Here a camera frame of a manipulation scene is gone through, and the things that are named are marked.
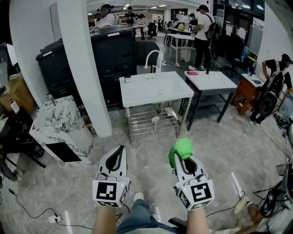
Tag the white shower head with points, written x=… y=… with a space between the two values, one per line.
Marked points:
x=155 y=119

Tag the green cloth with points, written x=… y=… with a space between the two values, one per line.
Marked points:
x=183 y=148

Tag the person's left forearm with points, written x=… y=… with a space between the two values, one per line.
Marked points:
x=104 y=219

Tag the black grey backpack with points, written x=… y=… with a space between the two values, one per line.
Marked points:
x=270 y=102

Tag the white power strip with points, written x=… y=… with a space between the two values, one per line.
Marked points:
x=169 y=111
x=55 y=218

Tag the cardboard box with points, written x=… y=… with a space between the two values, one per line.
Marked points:
x=18 y=91

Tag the person's white shoe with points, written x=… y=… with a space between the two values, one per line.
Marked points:
x=138 y=196

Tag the white bottle blue cap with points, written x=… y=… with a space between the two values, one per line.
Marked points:
x=14 y=106

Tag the wooden cabinet with sink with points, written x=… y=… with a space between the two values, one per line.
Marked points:
x=246 y=91

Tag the person's right forearm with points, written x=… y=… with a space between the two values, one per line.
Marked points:
x=198 y=221

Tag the dark grey chair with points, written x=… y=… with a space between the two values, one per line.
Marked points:
x=143 y=52

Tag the black faucet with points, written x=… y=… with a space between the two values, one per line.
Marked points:
x=207 y=68

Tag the black office chair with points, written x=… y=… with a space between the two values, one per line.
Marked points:
x=233 y=52

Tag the black metal cart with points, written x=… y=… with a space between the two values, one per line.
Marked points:
x=13 y=137

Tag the chrome faucet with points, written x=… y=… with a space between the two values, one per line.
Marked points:
x=51 y=99

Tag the white waste bin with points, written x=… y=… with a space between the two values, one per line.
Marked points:
x=186 y=54

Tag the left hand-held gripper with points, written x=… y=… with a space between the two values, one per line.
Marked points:
x=105 y=190

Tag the large black printer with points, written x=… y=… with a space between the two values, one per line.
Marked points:
x=114 y=64

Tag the white gooseneck faucet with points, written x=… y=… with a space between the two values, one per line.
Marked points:
x=153 y=51

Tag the pink sponge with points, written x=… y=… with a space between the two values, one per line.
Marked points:
x=192 y=73

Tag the person's blue jeans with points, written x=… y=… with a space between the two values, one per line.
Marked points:
x=139 y=217

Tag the white sink on black frame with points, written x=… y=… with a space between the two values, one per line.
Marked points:
x=210 y=81

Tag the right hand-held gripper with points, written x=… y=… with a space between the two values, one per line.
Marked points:
x=199 y=193

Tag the white sink on steel frame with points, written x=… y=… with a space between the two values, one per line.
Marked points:
x=155 y=89

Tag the white table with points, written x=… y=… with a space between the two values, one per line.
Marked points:
x=180 y=36

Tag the marble sink cabinet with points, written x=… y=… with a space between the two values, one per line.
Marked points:
x=57 y=118

